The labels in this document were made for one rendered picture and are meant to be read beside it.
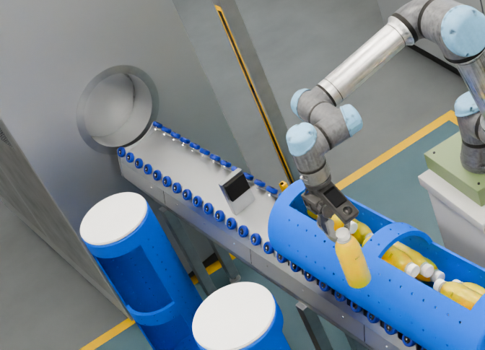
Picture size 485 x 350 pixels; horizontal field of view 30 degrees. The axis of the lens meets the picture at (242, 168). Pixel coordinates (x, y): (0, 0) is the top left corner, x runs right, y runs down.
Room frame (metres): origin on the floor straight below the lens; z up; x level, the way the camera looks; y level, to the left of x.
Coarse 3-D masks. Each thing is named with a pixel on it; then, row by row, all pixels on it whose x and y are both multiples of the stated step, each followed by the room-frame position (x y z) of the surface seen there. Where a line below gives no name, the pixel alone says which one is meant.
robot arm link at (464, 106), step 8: (464, 96) 2.07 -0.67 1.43; (456, 104) 2.05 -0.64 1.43; (464, 104) 2.03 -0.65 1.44; (472, 104) 2.01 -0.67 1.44; (456, 112) 2.04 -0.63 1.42; (464, 112) 2.01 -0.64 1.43; (472, 112) 1.99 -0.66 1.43; (480, 112) 1.98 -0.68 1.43; (464, 120) 2.01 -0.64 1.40; (472, 120) 1.99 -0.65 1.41; (464, 128) 2.02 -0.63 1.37; (472, 128) 1.98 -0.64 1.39; (464, 136) 2.03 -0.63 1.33; (472, 136) 2.00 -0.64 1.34; (480, 144) 1.99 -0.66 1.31
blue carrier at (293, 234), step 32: (288, 192) 2.26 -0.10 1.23; (288, 224) 2.16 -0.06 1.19; (384, 224) 2.10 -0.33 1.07; (288, 256) 2.14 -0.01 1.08; (320, 256) 1.99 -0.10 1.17; (448, 256) 1.85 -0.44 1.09; (352, 288) 1.86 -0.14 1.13; (384, 288) 1.75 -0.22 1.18; (416, 288) 1.68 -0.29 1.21; (384, 320) 1.75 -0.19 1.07; (416, 320) 1.62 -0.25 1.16; (448, 320) 1.55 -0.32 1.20; (480, 320) 1.48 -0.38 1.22
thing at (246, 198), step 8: (232, 176) 2.66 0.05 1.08; (240, 176) 2.65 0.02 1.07; (224, 184) 2.64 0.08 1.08; (232, 184) 2.64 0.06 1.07; (240, 184) 2.65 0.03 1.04; (224, 192) 2.64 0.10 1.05; (232, 192) 2.63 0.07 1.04; (240, 192) 2.64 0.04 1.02; (248, 192) 2.67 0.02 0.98; (232, 200) 2.63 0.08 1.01; (240, 200) 2.66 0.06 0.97; (248, 200) 2.67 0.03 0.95; (232, 208) 2.64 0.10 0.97; (240, 208) 2.65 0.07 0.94
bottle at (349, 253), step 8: (352, 240) 1.75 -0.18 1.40; (336, 248) 1.76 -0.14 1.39; (344, 248) 1.74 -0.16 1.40; (352, 248) 1.74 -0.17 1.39; (360, 248) 1.75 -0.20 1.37; (344, 256) 1.74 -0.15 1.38; (352, 256) 1.73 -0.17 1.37; (360, 256) 1.74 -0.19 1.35; (344, 264) 1.74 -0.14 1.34; (352, 264) 1.73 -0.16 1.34; (360, 264) 1.73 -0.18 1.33; (344, 272) 1.75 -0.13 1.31; (352, 272) 1.73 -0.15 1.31; (360, 272) 1.73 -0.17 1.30; (368, 272) 1.74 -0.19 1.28; (352, 280) 1.74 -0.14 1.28; (360, 280) 1.73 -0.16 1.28; (368, 280) 1.74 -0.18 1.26; (360, 288) 1.73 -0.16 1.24
